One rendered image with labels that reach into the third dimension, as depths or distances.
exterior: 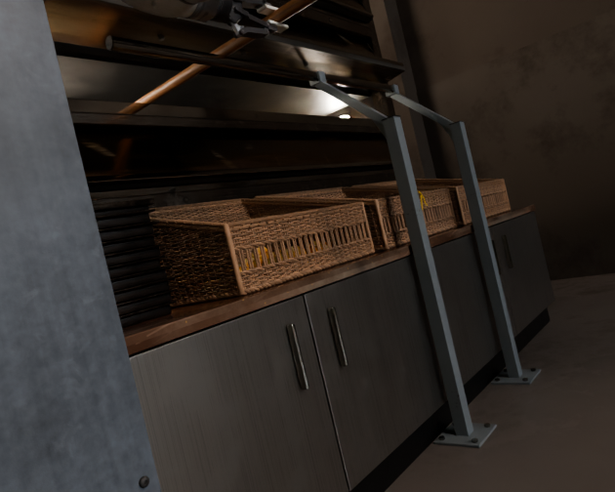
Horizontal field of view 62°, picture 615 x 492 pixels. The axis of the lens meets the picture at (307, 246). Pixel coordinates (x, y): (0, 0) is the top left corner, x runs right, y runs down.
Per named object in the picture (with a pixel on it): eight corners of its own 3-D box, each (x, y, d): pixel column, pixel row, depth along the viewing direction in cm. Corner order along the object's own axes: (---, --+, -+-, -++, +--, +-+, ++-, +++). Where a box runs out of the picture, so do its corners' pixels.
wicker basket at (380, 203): (268, 273, 179) (250, 196, 179) (354, 249, 223) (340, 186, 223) (389, 250, 149) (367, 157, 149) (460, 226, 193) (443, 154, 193)
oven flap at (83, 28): (52, -11, 123) (22, 36, 136) (405, 70, 261) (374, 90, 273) (49, -21, 123) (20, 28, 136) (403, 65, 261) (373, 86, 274)
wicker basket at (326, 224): (112, 318, 133) (88, 215, 133) (259, 276, 177) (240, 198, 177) (242, 297, 103) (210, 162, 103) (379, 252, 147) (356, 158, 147)
